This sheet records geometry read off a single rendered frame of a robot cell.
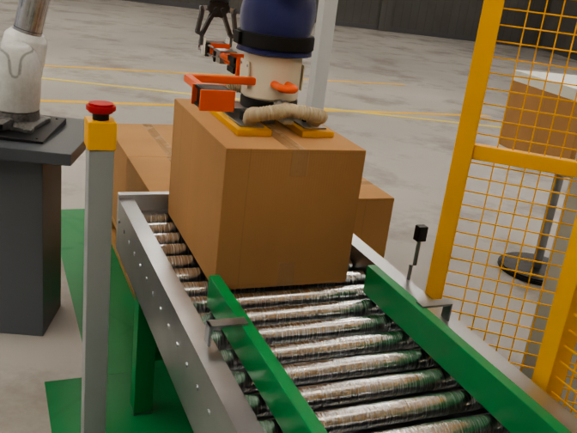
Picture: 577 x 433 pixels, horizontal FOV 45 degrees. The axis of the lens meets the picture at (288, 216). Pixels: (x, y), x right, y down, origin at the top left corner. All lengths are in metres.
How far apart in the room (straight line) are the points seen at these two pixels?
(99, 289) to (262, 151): 0.55
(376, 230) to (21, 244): 1.39
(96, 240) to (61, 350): 0.95
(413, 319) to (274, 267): 0.41
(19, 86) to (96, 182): 0.83
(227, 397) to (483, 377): 0.56
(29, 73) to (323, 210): 1.14
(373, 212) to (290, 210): 1.06
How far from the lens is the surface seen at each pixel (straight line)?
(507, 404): 1.55
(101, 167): 1.76
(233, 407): 1.39
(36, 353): 2.70
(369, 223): 2.92
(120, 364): 2.61
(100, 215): 1.80
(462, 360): 1.65
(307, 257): 1.97
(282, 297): 1.94
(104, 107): 1.73
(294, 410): 1.34
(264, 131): 1.93
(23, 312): 2.77
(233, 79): 1.99
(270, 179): 1.84
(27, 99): 2.55
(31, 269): 2.68
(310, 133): 1.98
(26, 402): 2.45
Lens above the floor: 1.40
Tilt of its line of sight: 20 degrees down
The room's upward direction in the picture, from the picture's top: 7 degrees clockwise
